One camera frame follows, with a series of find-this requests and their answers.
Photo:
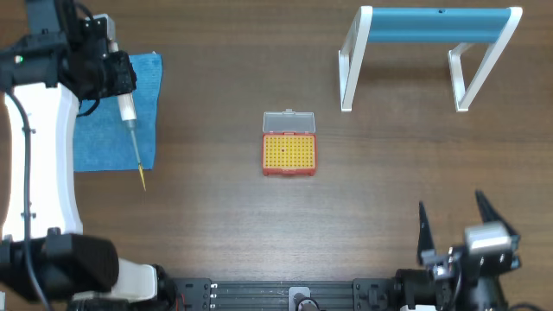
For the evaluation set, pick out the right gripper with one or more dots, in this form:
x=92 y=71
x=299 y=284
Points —
x=458 y=261

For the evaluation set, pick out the white pipette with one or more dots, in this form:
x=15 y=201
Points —
x=127 y=106

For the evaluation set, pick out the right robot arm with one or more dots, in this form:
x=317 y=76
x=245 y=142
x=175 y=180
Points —
x=432 y=289

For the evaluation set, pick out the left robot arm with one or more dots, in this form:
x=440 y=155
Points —
x=43 y=164

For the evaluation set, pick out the red and yellow tip box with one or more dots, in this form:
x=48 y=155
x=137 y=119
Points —
x=288 y=152

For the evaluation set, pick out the white and blue stand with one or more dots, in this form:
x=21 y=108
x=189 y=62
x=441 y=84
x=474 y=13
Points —
x=415 y=25

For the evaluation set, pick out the blue cloth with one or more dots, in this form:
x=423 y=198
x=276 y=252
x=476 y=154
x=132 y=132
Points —
x=103 y=142

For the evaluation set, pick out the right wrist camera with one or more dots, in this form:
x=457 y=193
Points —
x=487 y=237

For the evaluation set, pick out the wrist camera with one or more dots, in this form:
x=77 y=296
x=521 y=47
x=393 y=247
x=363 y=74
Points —
x=487 y=237
x=109 y=27

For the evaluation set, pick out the mounting rail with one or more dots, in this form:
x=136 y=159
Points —
x=259 y=294

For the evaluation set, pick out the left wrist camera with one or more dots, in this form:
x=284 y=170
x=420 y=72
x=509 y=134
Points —
x=109 y=27

